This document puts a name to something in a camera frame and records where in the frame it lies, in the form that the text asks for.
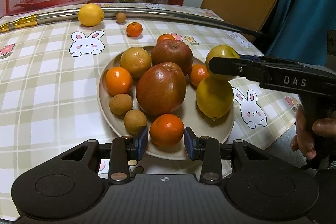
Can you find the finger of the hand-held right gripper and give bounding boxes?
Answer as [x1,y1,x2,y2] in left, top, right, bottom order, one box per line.
[239,55,265,62]
[208,56,263,86]

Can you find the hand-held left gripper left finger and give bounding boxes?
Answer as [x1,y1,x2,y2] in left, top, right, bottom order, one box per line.
[53,126,149,185]

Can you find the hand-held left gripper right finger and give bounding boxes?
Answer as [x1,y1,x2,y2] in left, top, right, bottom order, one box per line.
[184,127,278,185]

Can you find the yellow-green round fruit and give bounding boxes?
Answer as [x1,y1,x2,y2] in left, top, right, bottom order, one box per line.
[120,47,152,79]
[205,45,241,81]

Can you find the beige round plate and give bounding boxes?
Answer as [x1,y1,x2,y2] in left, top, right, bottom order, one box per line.
[97,45,235,160]

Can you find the orange tangerine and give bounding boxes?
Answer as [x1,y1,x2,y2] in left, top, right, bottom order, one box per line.
[149,114,185,147]
[126,22,143,38]
[105,67,133,96]
[157,33,176,44]
[188,64,210,87]

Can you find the person's right hand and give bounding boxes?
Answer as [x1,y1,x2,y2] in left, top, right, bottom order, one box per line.
[291,105,336,161]

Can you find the yellow lemon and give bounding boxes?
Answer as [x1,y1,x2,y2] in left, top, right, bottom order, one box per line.
[78,4,105,27]
[196,76,234,121]

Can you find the large red apple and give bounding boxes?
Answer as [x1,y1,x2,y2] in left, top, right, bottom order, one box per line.
[136,62,187,116]

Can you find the telescopic metal pole gold rings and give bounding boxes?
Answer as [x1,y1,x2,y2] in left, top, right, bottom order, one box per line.
[0,5,263,36]

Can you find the teal cloth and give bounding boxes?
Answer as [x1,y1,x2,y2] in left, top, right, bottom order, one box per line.
[262,0,336,67]

